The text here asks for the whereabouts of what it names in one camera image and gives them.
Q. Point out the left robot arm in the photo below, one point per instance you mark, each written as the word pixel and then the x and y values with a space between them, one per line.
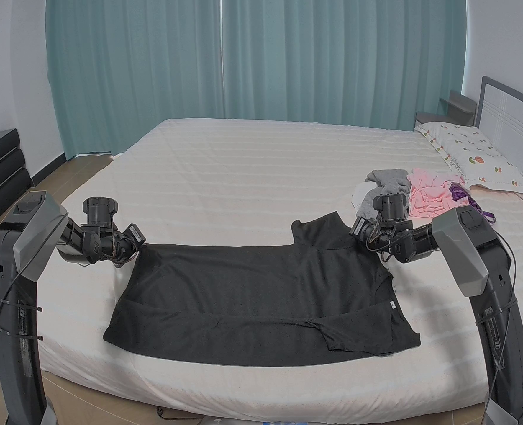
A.
pixel 31 237

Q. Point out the bed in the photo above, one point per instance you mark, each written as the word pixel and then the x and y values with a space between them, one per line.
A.
pixel 252 171

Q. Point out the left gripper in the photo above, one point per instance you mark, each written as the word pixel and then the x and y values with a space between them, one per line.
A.
pixel 134 237

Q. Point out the white garment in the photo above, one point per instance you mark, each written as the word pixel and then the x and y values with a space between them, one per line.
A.
pixel 359 195

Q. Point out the grey garment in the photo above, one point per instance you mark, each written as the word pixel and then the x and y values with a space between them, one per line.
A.
pixel 389 179

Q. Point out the black chest of drawers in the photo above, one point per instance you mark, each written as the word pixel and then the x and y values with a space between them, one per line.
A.
pixel 0 179

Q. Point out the black T-shirt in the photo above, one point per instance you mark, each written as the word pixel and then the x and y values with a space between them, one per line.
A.
pixel 252 295

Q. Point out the blue-green curtain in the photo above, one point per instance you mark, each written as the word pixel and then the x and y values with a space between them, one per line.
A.
pixel 341 51
pixel 133 60

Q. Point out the purple garment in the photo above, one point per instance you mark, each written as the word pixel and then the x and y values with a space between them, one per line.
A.
pixel 460 193

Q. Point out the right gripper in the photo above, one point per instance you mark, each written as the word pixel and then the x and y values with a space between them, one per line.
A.
pixel 361 230

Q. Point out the grey bedside table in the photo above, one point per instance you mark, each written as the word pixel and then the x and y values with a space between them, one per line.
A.
pixel 456 106

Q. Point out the white printed pillow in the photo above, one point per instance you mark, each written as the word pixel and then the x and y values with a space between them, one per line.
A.
pixel 478 155

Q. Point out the pink garment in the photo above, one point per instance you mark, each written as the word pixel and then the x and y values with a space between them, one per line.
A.
pixel 429 193

